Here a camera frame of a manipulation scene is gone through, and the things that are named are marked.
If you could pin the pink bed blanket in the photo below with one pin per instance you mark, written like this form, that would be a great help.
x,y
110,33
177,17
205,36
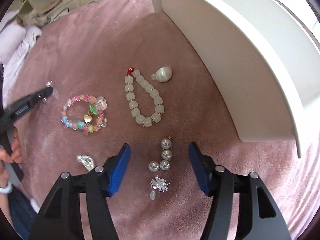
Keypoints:
x,y
86,54

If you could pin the white plastic storage bin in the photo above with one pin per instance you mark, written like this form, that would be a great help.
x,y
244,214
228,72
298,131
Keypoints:
x,y
263,60

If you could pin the silver starburst brooch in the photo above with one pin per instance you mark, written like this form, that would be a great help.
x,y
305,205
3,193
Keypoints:
x,y
158,185

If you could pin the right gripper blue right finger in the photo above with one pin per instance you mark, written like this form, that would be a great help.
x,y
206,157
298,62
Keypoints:
x,y
201,167

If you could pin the white pearl shell pendant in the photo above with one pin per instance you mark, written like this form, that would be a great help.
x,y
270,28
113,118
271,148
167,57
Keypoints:
x,y
162,75

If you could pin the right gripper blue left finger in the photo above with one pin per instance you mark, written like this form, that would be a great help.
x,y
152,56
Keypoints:
x,y
116,168

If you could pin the four pearl cluster brooch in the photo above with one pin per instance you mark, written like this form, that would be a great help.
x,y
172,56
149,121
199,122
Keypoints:
x,y
166,157

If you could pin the pearl string earring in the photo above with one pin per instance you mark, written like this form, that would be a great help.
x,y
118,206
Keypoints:
x,y
49,83

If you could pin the silver oval pendant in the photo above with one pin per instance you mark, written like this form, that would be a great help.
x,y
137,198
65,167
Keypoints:
x,y
86,161

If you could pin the person's left hand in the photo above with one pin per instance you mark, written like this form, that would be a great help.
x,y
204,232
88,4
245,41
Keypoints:
x,y
16,155

